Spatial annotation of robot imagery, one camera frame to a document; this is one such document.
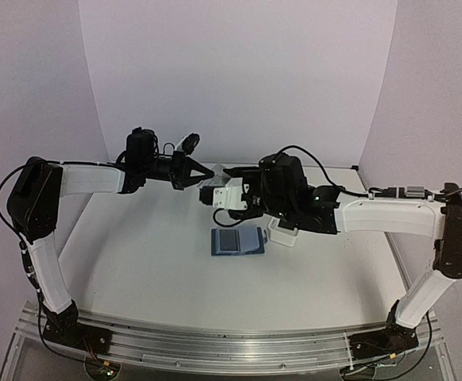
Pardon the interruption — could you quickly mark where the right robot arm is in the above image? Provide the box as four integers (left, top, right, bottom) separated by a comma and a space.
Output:
219, 232, 433, 331

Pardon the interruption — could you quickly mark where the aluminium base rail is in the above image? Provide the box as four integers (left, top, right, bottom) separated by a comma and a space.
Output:
14, 305, 442, 368

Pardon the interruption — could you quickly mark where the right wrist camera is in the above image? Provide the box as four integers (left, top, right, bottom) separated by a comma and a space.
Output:
198, 185, 248, 210

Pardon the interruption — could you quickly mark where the white plastic tray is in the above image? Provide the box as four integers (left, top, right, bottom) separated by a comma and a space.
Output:
267, 218, 299, 248

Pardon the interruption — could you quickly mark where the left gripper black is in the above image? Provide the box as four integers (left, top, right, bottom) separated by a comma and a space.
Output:
141, 149, 214, 190

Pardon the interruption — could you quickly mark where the black VIP credit card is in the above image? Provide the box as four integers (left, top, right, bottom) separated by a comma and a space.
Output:
218, 229, 239, 252

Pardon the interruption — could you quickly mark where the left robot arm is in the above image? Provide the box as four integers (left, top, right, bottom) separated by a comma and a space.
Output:
0, 127, 214, 360

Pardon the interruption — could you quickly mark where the blue leather card holder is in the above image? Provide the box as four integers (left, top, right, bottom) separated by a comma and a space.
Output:
211, 225, 268, 256

